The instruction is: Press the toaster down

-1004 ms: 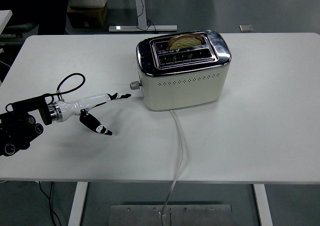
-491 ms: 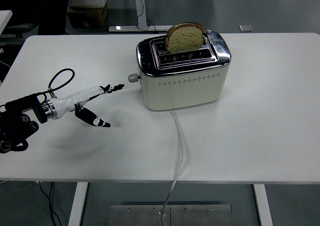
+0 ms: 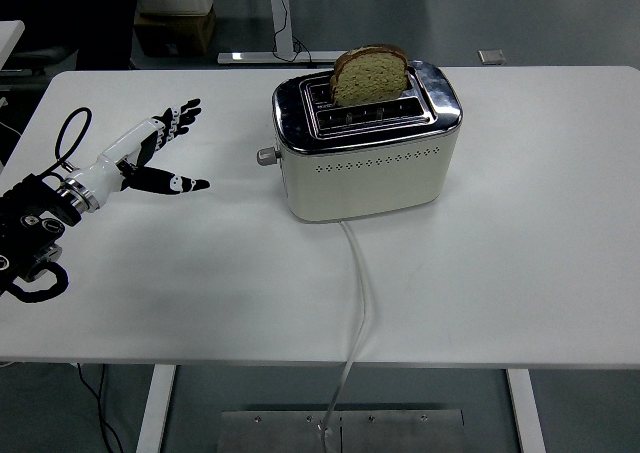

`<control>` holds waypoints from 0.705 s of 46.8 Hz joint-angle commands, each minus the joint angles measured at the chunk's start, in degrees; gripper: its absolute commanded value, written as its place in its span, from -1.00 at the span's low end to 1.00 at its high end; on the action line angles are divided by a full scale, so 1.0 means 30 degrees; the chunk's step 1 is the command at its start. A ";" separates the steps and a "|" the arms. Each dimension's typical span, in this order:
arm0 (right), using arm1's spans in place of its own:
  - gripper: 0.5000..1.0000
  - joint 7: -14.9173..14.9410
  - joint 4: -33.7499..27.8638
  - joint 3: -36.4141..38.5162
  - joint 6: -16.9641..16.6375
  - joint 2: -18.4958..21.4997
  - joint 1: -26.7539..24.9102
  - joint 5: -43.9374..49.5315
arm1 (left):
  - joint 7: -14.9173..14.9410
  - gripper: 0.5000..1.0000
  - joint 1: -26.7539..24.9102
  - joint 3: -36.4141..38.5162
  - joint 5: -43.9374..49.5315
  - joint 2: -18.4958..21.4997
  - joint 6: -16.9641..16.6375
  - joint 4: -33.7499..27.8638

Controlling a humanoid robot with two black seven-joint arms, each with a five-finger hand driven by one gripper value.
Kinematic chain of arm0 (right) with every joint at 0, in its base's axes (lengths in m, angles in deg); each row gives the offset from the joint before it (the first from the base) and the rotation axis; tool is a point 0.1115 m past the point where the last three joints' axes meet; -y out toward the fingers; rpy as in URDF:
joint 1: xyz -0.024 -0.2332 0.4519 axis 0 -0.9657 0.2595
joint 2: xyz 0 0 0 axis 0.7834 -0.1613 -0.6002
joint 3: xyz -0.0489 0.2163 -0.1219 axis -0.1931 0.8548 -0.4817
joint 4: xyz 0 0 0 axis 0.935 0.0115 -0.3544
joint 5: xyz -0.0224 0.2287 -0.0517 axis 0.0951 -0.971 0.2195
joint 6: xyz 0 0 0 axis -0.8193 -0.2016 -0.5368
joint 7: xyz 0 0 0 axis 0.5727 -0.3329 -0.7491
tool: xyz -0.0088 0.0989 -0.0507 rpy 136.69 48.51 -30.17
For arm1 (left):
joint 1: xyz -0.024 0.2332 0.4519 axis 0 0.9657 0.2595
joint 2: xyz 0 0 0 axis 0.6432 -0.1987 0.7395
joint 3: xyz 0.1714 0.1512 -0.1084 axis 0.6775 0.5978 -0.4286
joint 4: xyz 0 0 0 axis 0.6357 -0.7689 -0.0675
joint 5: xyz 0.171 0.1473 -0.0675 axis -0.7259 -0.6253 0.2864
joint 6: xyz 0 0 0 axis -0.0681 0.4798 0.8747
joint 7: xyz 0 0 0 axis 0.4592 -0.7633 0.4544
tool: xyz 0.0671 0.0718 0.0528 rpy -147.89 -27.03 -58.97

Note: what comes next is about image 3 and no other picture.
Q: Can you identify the black cable under table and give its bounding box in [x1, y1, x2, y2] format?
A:
[74, 362, 124, 453]

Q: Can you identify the white power cord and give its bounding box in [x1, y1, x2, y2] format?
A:
[319, 220, 374, 442]

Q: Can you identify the brown bread slice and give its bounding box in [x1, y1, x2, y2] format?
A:
[328, 43, 410, 108]

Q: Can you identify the cream and chrome toaster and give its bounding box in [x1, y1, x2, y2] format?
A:
[271, 60, 464, 223]

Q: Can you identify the white side table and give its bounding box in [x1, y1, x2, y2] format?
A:
[0, 19, 26, 70]

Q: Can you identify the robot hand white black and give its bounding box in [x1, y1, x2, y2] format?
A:
[64, 97, 211, 208]

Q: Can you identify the white desk stand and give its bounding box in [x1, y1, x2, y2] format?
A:
[217, 0, 346, 67]

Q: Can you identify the black hanging cable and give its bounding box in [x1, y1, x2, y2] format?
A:
[272, 0, 321, 67]

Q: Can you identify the brown cardboard box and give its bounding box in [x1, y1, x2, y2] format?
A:
[133, 6, 217, 58]

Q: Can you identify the white table leg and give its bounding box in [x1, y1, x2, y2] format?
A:
[134, 364, 177, 453]
[504, 368, 547, 453]

